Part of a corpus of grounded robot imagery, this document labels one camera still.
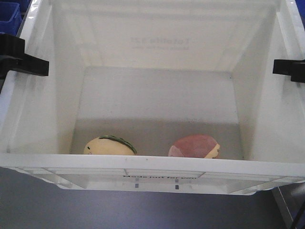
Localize blue bin left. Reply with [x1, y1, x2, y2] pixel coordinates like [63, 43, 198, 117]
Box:
[0, 1, 22, 36]

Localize white plastic tote box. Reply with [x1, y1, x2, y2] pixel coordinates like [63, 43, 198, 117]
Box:
[0, 0, 305, 195]

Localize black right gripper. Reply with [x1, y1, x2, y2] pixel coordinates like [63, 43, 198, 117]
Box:
[273, 59, 305, 83]

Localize pink round plush toy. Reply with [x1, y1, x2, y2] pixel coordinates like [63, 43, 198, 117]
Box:
[168, 134, 221, 159]

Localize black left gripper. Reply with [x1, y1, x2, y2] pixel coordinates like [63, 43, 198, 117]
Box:
[0, 33, 49, 80]

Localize cream plush toy green trim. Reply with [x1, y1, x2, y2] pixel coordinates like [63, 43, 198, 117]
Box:
[83, 135, 137, 156]

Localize black cable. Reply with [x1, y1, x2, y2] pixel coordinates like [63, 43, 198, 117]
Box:
[294, 207, 305, 229]

